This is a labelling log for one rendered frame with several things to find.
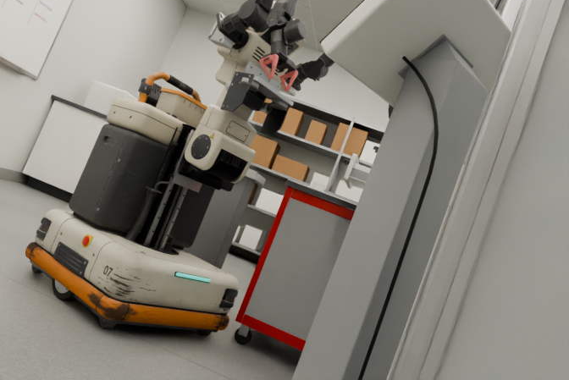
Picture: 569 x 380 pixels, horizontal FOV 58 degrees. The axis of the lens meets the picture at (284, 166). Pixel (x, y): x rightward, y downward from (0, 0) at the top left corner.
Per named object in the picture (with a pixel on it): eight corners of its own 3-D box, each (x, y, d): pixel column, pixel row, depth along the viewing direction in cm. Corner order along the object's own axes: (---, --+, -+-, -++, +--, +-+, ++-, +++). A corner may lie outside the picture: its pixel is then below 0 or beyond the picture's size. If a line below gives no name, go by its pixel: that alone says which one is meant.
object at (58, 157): (13, 180, 490) (65, 64, 502) (75, 193, 603) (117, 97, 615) (78, 208, 478) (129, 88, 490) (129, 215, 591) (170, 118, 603)
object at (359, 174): (349, 177, 206) (355, 162, 207) (352, 185, 231) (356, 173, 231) (448, 212, 197) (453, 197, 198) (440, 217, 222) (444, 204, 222)
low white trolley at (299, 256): (223, 339, 226) (287, 178, 234) (256, 322, 286) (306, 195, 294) (349, 397, 213) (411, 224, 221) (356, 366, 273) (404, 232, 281)
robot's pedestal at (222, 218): (150, 290, 263) (207, 152, 271) (169, 286, 292) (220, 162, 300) (202, 314, 258) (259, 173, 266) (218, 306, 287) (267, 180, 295)
